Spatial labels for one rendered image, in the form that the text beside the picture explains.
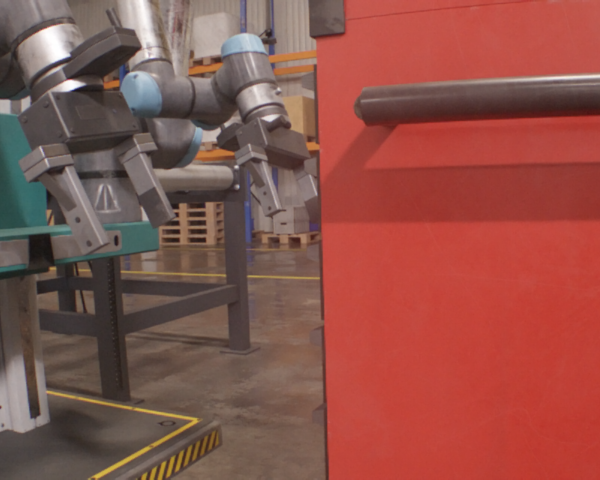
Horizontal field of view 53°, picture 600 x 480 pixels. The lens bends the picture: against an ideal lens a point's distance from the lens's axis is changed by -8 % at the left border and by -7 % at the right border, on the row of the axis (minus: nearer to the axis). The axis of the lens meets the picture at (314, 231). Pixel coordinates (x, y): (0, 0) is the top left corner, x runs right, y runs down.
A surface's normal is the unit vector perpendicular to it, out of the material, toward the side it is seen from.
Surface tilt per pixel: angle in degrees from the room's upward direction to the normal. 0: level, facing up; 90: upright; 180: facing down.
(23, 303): 90
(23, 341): 90
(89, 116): 67
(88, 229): 98
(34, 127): 98
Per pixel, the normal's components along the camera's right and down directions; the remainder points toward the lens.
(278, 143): 0.80, -0.40
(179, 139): 0.68, 0.18
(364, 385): -0.40, 0.07
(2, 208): 0.92, 0.00
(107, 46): 0.09, 0.02
